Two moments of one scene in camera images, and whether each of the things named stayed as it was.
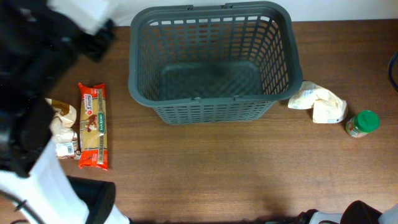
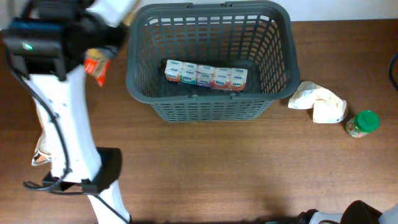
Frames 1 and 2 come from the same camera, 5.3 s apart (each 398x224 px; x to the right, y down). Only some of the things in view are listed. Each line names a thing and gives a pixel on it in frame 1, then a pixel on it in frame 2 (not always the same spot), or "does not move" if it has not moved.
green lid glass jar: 362,124 does not move
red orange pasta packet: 93,127 → 96,61
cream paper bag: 328,107 does not move
